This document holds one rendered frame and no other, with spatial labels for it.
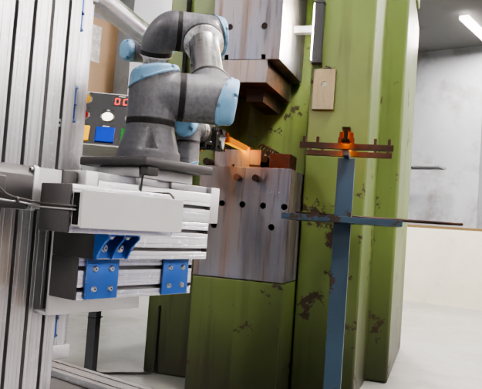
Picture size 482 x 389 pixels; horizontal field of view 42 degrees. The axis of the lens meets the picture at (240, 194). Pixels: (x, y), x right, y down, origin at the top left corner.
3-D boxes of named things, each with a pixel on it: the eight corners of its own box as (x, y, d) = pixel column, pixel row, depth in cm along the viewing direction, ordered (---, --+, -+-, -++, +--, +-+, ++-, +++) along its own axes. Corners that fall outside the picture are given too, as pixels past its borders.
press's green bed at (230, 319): (274, 407, 238) (283, 284, 241) (183, 391, 250) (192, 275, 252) (305, 376, 292) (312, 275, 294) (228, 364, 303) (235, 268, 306)
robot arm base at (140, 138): (146, 157, 138) (150, 113, 138) (102, 157, 147) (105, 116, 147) (192, 165, 150) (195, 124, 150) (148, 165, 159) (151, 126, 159)
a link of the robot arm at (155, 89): (125, 122, 154) (129, 67, 154) (180, 126, 156) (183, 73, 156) (125, 113, 142) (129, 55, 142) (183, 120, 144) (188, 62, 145)
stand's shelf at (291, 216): (402, 226, 203) (402, 220, 204) (281, 218, 212) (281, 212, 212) (399, 227, 233) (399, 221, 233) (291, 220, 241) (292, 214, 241)
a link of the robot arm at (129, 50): (136, 35, 213) (161, 38, 221) (116, 39, 221) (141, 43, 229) (136, 58, 214) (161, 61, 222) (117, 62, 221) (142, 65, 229)
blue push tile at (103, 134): (113, 142, 251) (114, 127, 255) (94, 140, 250) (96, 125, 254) (113, 144, 252) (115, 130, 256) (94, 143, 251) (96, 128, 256)
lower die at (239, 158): (260, 168, 253) (261, 147, 253) (214, 167, 259) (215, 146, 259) (284, 178, 293) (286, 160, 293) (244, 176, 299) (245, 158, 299)
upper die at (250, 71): (266, 82, 254) (267, 59, 255) (220, 82, 261) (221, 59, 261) (290, 103, 294) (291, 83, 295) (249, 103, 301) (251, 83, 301)
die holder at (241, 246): (283, 283, 241) (291, 168, 243) (192, 274, 252) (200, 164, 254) (312, 275, 294) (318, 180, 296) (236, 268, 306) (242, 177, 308)
